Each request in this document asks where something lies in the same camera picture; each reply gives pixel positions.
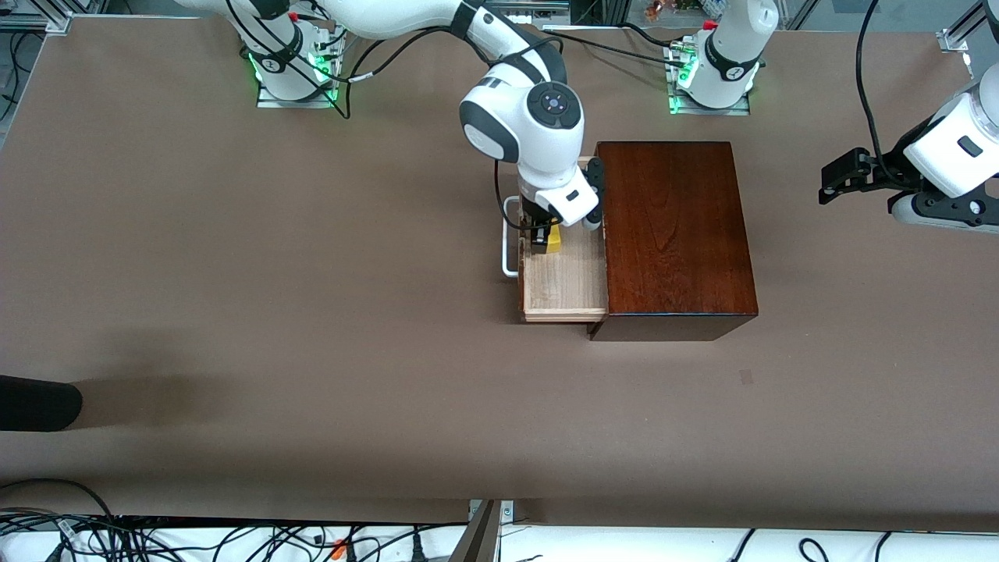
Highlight white metal drawer handle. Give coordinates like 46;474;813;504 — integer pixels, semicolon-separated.
503;195;524;279

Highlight light wooden drawer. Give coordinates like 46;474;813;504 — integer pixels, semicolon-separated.
518;152;611;324

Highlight dark brown wooden cabinet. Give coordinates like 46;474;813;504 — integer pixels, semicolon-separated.
587;141;759;342

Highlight aluminium corner profile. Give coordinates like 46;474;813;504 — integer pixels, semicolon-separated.
937;0;987;54

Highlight grey power strip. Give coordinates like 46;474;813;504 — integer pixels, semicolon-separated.
484;0;572;24

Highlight black foam cylinder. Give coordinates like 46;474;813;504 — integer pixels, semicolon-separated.
0;375;84;432

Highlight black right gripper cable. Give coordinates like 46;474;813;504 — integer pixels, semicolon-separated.
493;152;547;233

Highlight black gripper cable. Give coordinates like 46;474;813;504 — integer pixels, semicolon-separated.
853;0;906;184
493;152;547;233

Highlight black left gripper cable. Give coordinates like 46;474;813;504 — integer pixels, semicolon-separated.
853;0;906;184

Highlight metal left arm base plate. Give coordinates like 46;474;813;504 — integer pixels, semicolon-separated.
667;39;752;116

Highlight long black base cable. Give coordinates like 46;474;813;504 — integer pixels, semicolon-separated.
558;30;691;69

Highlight black right camera cable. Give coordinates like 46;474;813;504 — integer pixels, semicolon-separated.
340;27;473;85

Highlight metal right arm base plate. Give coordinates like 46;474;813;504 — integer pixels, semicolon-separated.
256;43;339;108

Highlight aluminium frame post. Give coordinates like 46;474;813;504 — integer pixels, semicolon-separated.
449;500;516;562

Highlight tangled black cables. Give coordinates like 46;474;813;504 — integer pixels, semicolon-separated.
0;511;469;562

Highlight arched black cable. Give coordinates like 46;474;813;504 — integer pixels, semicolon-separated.
0;478;118;520

